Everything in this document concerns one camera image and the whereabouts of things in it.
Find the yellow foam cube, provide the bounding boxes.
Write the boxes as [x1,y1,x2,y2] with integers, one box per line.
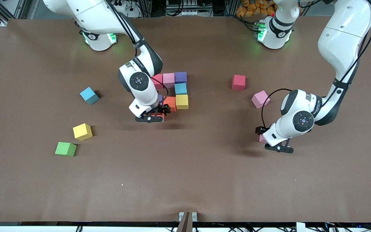
[176,94,189,110]
[73,123,93,141]

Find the red foam cube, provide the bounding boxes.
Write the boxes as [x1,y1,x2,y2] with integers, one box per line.
[232,74,246,91]
[153,74,164,90]

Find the green foam cube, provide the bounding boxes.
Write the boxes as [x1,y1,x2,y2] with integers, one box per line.
[55,142,77,157]

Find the white electronics box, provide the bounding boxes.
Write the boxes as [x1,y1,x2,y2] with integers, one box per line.
[166,0,201,16]

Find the white power strip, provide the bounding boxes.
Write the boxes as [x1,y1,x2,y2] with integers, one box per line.
[113,0,128,12]

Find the orange bagged items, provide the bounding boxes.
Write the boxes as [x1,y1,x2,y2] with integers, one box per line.
[236,0,277,17]

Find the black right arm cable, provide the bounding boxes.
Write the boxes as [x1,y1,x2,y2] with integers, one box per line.
[152,77,170,111]

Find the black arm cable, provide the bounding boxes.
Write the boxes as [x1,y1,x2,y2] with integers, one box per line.
[261,89,294,129]
[152,77,170,111]

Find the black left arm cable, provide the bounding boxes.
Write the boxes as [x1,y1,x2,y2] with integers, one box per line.
[261,89,294,129]

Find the small metal bracket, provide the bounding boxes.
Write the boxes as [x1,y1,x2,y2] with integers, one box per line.
[179,212,198,222]

